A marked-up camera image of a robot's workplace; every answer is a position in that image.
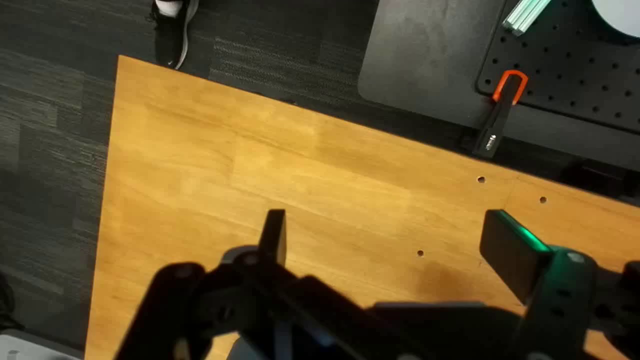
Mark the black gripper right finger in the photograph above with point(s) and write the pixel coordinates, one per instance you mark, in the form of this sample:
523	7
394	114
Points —
512	251

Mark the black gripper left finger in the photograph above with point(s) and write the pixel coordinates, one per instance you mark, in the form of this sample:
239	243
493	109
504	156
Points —
273	239

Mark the white round object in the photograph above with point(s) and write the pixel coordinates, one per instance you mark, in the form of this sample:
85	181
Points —
621	15

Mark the black orange clamp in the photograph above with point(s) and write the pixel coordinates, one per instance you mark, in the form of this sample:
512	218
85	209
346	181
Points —
501	110

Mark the black perforated pegboard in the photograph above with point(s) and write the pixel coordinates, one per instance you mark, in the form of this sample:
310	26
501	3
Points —
572	66

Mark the green white tubes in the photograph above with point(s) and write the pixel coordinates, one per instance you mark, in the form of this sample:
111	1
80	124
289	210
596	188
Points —
524	15

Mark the grey base plate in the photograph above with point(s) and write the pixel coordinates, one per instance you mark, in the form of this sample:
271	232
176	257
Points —
426	60

